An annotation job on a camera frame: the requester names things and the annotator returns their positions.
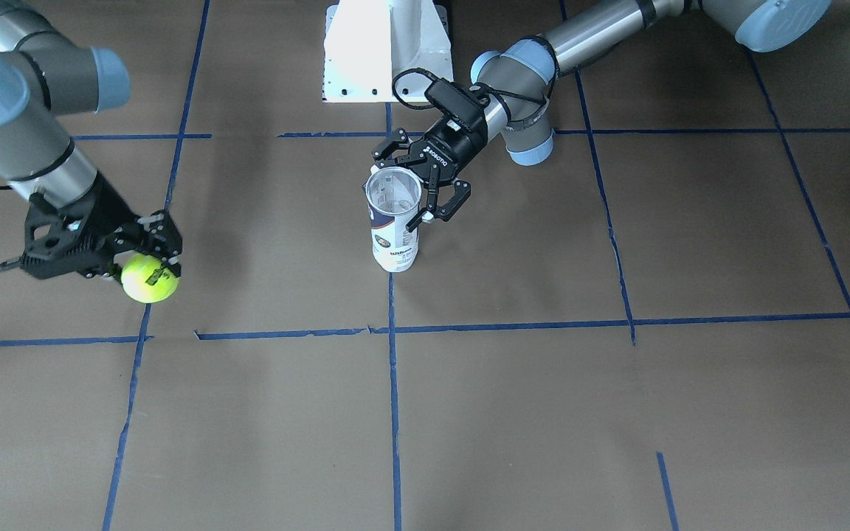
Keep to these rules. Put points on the yellow tennis ball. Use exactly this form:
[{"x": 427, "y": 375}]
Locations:
[{"x": 145, "y": 279}]

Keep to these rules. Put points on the clear tennis ball can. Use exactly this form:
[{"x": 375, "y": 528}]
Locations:
[{"x": 393, "y": 199}]

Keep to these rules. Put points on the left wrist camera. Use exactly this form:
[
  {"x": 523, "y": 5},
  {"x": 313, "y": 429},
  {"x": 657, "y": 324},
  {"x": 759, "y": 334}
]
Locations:
[{"x": 453, "y": 100}]

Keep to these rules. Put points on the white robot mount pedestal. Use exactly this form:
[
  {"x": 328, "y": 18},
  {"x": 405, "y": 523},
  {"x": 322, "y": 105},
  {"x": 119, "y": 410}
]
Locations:
[{"x": 368, "y": 43}]

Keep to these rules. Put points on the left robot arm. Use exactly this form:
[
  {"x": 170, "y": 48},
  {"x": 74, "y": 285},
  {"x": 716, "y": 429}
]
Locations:
[{"x": 509, "y": 92}]

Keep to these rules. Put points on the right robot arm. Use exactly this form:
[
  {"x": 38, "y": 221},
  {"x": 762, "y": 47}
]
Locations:
[{"x": 44, "y": 75}]

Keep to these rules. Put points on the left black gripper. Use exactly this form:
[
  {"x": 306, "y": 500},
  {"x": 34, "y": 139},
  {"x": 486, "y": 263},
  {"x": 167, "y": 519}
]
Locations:
[{"x": 452, "y": 143}]

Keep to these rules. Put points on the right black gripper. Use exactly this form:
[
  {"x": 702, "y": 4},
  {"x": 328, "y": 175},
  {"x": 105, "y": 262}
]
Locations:
[{"x": 109, "y": 214}]

